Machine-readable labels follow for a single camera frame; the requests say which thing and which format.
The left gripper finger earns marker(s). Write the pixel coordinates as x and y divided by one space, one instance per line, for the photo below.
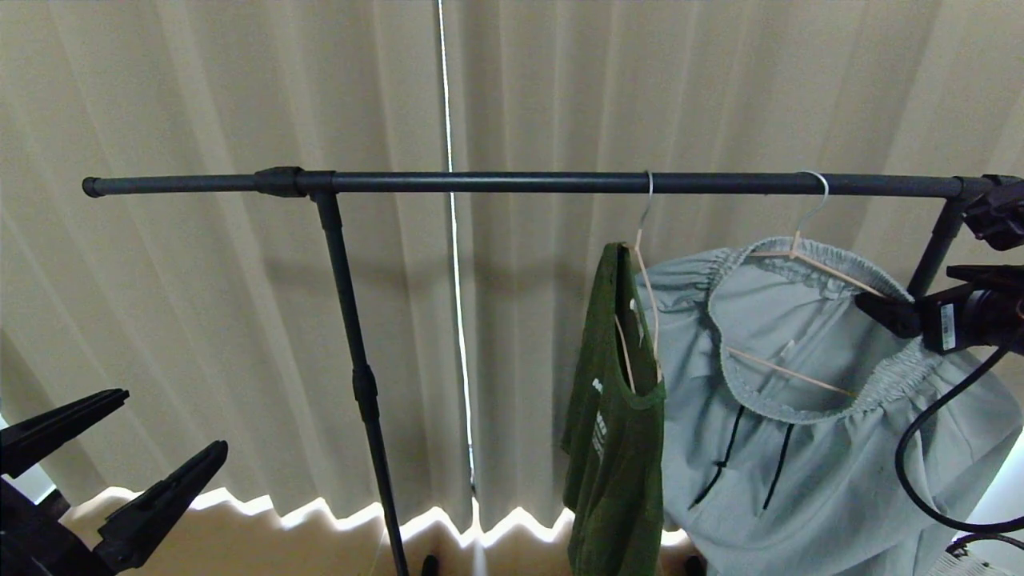
56 428
160 508

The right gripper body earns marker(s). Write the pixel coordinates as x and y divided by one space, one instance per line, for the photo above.
976 320

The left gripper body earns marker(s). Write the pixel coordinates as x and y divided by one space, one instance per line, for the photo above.
40 536

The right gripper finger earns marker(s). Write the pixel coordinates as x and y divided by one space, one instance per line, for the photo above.
892 314
988 276

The pink clothes hanger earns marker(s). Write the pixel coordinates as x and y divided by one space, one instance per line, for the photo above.
796 244
640 240

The pale grey shorts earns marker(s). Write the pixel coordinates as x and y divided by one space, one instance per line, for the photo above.
800 496

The green long-sleeved shirt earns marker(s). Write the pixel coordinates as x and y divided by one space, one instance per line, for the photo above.
616 448

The white laundry basket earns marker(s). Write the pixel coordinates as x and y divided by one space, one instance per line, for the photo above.
960 564

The black clothes rack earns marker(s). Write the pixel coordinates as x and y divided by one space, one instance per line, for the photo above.
520 183

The beige curtain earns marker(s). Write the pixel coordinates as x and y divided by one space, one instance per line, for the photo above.
200 96

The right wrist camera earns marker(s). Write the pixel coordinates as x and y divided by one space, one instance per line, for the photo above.
1000 216

